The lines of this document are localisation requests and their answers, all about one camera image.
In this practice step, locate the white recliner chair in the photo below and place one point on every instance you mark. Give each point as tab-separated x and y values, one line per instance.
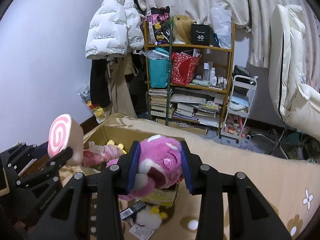
287	67

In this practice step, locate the white plastic bag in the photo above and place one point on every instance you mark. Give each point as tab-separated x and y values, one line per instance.
221	25

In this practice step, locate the pink toy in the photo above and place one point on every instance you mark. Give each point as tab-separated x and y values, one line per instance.
232	126

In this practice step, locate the red bag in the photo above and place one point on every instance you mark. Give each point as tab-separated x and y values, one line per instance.
182	67

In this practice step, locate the pink swirl roll plush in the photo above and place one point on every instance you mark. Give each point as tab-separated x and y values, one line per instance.
61	135

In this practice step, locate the green pole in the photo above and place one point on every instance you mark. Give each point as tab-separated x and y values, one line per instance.
170	67

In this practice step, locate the flat cardboard box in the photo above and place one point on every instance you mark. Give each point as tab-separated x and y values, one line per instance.
190	129

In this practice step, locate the white paper tag packet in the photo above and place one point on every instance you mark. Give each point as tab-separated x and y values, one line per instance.
141	231

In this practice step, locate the black pouch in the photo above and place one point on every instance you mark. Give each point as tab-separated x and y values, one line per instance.
241	73

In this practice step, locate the yellow round plush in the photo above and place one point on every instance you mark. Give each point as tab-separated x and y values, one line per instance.
120	148

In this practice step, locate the folded pale blue cloth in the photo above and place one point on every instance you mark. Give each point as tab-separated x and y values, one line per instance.
238	102

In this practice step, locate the printed floor mat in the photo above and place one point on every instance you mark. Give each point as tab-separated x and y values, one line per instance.
237	143

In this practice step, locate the group of white bottles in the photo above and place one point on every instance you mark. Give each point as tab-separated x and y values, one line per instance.
212	76

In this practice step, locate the black packet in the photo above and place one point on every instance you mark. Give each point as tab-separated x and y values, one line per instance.
132	210

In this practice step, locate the white fluffy plush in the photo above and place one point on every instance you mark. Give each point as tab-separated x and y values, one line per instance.
147	218

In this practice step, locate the clear plastic bag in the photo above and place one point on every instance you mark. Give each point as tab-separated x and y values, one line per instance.
96	111

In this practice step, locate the stack of books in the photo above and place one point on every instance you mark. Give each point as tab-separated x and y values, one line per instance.
185	110

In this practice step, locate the wooden shelf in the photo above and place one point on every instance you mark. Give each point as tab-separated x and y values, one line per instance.
190	47

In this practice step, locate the black coat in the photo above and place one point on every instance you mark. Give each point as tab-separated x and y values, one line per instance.
100	85

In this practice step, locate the beige coat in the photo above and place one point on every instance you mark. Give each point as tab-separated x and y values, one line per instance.
117	92

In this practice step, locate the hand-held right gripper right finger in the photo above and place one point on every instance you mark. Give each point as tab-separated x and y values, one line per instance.
187	170

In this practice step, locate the pink bear plush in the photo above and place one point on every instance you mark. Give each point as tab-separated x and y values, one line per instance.
160	152

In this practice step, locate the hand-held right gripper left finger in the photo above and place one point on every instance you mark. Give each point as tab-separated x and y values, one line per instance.
132	170

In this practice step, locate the black garment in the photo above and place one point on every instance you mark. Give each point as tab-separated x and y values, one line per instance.
140	95

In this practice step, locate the white puffer jacket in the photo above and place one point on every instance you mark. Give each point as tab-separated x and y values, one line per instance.
110	30

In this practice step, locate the cardboard box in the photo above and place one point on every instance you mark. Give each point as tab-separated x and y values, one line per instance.
112	133
190	129

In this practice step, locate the teal bag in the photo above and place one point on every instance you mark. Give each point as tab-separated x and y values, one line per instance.
157	70

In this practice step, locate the pink dress doll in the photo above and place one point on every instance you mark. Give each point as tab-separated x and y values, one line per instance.
100	155

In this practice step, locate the black and pink patterned bag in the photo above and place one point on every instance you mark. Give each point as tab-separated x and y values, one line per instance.
157	25

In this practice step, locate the blonde wig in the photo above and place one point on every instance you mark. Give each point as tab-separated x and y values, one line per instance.
182	27

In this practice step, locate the black box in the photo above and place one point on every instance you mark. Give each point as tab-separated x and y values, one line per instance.
201	36

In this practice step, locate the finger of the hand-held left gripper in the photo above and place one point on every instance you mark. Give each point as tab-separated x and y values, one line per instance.
27	155
60	158

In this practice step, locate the white trolley cart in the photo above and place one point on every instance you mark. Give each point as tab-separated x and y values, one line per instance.
237	113

